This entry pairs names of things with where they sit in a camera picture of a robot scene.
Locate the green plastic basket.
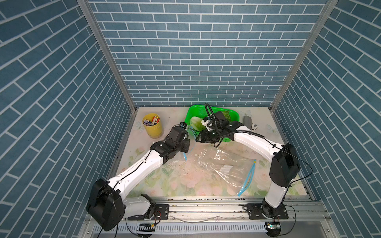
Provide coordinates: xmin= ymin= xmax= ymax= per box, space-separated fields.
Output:
xmin=185 ymin=105 xmax=240 ymax=136

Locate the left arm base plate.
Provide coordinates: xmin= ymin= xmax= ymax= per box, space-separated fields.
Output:
xmin=128 ymin=204 xmax=169 ymax=222

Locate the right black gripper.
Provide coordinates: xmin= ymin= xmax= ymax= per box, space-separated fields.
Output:
xmin=194 ymin=128 xmax=222 ymax=144

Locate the yellow cup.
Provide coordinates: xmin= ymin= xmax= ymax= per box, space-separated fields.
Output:
xmin=142 ymin=113 xmax=164 ymax=138

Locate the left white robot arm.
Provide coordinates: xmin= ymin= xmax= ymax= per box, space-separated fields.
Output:
xmin=86 ymin=122 xmax=190 ymax=231

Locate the grey cylindrical object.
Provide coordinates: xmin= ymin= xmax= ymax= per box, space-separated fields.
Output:
xmin=243 ymin=115 xmax=253 ymax=130

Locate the chinese cabbage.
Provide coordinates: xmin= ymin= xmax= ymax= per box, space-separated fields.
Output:
xmin=190 ymin=117 xmax=206 ymax=131
xmin=222 ymin=111 xmax=231 ymax=121

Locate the clear zipper bag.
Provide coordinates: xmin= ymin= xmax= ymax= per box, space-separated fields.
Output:
xmin=135 ymin=152 xmax=195 ymax=197
xmin=197 ymin=146 xmax=256 ymax=196

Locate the aluminium rail frame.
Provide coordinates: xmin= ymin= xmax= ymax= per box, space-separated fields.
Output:
xmin=78 ymin=197 xmax=339 ymax=238

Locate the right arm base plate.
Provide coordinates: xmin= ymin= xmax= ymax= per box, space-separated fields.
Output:
xmin=243 ymin=203 xmax=289 ymax=220

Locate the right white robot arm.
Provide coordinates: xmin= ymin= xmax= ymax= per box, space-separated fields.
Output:
xmin=196 ymin=111 xmax=300 ymax=219

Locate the small white clip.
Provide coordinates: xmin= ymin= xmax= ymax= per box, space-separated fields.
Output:
xmin=252 ymin=124 xmax=259 ymax=132

